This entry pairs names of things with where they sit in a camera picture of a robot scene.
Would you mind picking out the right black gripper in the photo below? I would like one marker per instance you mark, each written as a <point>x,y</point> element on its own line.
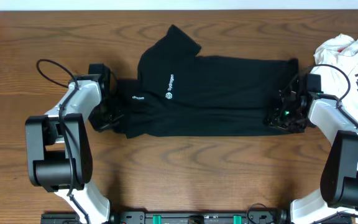
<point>274,120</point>

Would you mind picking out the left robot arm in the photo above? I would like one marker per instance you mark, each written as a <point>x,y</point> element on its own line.
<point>58,151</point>

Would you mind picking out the white t-shirt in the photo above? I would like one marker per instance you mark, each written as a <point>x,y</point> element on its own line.
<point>336,61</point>

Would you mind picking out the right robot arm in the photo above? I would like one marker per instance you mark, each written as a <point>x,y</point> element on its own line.
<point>336,199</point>

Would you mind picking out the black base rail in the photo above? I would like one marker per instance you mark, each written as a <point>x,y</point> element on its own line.
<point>257,216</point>

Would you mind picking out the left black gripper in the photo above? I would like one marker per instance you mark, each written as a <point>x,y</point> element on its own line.
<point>110,116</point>

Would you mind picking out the black polo shirt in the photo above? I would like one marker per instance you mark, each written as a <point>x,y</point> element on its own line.
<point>181,93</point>

